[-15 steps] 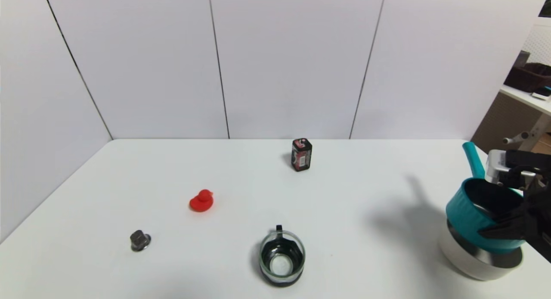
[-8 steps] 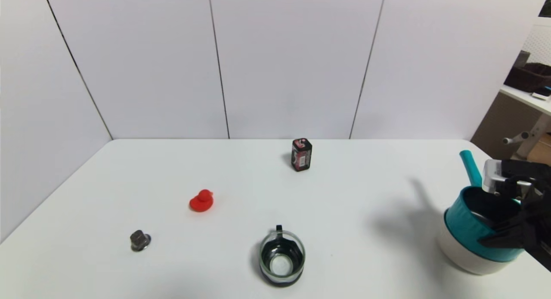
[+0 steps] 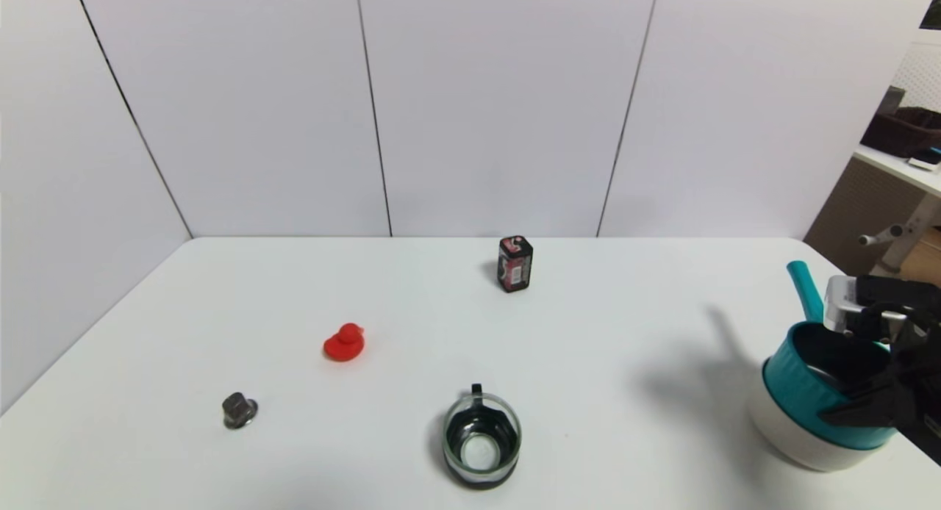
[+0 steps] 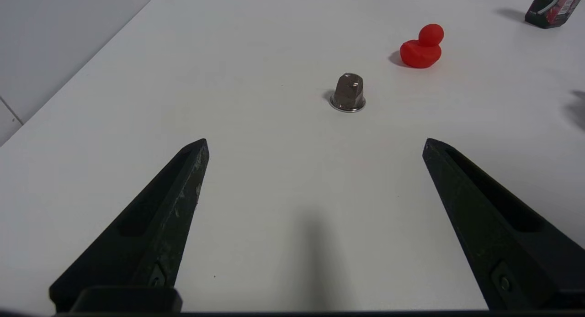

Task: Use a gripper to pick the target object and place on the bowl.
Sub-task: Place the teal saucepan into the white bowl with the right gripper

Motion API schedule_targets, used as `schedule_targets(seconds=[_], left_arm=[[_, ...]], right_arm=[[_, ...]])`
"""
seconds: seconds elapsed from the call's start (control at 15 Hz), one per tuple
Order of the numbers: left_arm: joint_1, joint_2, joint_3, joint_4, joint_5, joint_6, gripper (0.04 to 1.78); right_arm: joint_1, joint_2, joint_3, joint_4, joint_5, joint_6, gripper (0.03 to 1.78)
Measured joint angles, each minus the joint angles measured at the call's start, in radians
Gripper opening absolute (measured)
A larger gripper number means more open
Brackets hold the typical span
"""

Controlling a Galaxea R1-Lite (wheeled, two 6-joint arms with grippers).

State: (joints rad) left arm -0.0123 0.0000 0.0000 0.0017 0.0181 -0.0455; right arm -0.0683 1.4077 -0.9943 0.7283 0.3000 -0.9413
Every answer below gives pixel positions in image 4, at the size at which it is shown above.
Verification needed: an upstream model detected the black red battery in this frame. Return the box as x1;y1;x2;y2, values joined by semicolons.
524;0;585;29

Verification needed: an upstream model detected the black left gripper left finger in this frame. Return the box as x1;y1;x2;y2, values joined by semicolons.
49;138;210;311

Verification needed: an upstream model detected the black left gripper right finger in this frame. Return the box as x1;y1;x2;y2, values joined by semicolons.
422;138;585;310

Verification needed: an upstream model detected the red rubber duck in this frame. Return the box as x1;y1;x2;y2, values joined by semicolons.
399;23;445;69

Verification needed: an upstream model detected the metallic brown coffee capsule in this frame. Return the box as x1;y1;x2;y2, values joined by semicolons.
329;73;367;113

